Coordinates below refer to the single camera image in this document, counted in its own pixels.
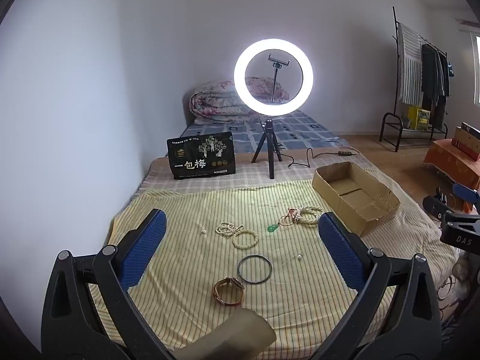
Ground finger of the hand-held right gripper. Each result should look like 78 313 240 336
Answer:
423 194 451 219
452 182 480 214

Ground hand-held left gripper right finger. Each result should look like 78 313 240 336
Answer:
311 212 443 360

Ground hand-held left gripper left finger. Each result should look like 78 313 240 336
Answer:
40 208 167 360

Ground white pearl necklace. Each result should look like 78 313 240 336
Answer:
291 205 324 227

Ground cardboard box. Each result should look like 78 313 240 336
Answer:
312 161 401 237

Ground green jade pendant red cord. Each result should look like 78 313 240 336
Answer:
266 208 301 233

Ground small cream bead bracelet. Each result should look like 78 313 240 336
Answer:
215 222 245 236

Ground brown leather watch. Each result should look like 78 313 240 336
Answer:
212 276 245 307

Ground dark bangle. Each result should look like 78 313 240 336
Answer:
237 254 272 284

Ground orange cloth covered table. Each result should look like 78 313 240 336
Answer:
422 138 480 213

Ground yellow striped cloth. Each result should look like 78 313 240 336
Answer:
88 179 399 360

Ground checked beige blanket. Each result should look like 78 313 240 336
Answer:
137 153 460 346

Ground yellow box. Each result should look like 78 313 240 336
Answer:
407 105 431 129

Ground black clothes rack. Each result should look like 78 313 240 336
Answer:
379 6 451 153

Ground black snack bag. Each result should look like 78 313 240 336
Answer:
167 131 236 180

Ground dark hanging clothes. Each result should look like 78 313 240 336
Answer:
420 43 451 129

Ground beige cloth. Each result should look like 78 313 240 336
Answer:
176 308 277 360

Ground black tripod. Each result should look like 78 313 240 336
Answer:
251 115 283 180

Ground blue patterned bedsheet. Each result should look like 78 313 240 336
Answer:
180 110 352 155

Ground striped grey towel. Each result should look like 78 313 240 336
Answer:
396 22 425 104

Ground folded floral quilt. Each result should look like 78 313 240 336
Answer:
189 76 292 125

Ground black phone holder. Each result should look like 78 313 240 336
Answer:
268 54 292 104

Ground black ring light cable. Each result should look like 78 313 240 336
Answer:
287 148 361 169

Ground white ring light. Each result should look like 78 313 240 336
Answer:
233 38 315 116

